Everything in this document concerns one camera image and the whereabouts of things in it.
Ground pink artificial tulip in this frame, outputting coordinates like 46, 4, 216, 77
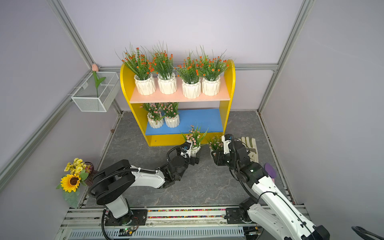
92, 64, 106, 98

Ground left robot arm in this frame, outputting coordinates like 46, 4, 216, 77
87, 142, 200, 226

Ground yellow rack pink blue shelves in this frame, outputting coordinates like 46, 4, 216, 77
120, 60, 236, 147

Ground pink plant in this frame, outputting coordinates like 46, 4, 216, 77
162, 102, 180, 128
183, 125, 208, 158
141, 103, 164, 129
208, 136, 224, 152

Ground yellow sunflower bouquet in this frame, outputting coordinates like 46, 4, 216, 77
56, 158, 92, 208

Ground beige gardening glove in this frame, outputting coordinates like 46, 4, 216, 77
241, 137, 259, 163

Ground purple glass vase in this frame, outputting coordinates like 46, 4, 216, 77
84, 162, 97, 187

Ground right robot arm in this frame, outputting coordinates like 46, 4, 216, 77
212, 135, 330, 240

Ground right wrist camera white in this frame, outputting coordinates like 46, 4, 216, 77
222, 134, 233, 155

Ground white mesh hanging basket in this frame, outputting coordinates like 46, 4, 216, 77
71, 72, 120, 113

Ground orange plant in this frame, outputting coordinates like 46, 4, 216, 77
176, 52, 202, 99
121, 44, 156, 96
198, 46, 229, 96
151, 43, 178, 95

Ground black cable bottom right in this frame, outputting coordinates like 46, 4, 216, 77
350, 225, 384, 240

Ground purple garden trowel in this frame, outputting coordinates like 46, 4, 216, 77
264, 163, 277, 182

